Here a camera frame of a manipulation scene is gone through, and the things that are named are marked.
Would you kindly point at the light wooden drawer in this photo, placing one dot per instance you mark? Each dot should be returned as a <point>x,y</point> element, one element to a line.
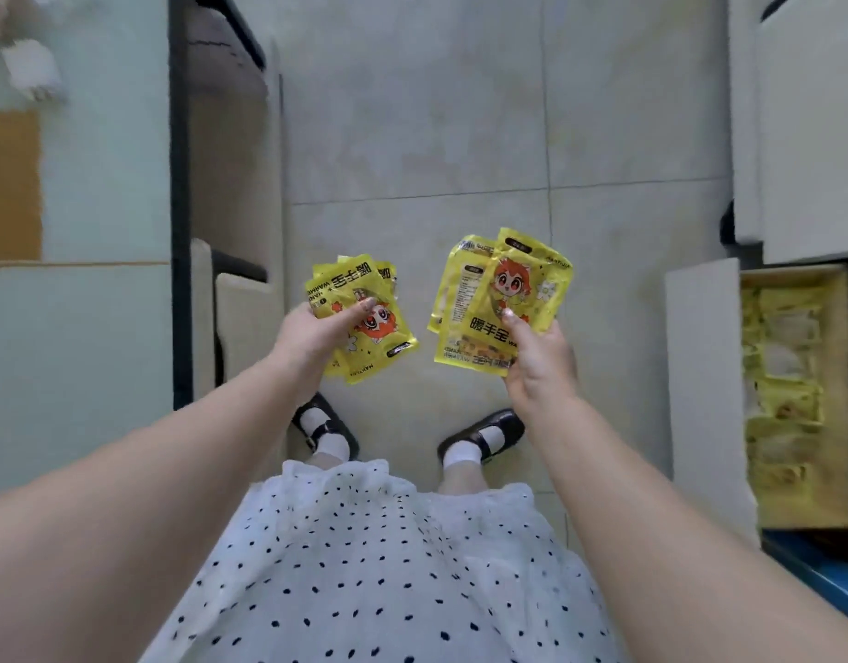
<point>707,379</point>

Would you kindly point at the person's right white sock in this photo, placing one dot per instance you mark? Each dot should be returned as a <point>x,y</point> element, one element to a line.
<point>462,454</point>

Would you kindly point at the white cabinet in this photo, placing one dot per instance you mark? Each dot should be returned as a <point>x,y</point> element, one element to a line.
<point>811,131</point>

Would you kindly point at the person's right black shoe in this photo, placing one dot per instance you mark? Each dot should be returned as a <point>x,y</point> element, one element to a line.
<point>503,424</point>

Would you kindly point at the white square charger adapter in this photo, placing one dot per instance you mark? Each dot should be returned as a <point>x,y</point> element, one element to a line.
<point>31,68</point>

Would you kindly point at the person's left white sock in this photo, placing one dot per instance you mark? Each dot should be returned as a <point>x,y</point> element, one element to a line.
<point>330,445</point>

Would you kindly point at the pale green glass table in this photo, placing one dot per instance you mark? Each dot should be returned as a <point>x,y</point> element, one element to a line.
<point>106,200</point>

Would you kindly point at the person's white sock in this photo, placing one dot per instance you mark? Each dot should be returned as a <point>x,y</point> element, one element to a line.
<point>462,454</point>
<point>330,445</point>

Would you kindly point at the person's right hand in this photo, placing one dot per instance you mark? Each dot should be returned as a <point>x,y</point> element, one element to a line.
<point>545,372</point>

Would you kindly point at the person's left hand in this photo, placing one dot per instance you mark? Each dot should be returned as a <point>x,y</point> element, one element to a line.
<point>306,341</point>

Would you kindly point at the person's left forearm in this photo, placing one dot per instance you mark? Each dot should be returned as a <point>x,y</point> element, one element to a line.
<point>106,545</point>

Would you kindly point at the person's right forearm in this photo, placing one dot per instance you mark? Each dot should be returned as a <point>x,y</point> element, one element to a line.
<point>707,573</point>

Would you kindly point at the white polka dot dress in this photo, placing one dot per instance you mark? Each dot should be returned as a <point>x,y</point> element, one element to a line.
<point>382,573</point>

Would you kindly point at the person's left black shoe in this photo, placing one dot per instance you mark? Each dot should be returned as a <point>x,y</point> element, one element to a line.
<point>341,431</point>

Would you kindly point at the person's black shoe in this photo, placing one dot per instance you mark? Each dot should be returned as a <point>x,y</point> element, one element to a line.
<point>341,431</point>
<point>503,424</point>

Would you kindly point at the white and black furniture unit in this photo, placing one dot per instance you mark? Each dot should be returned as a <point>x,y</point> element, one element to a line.
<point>234,165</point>

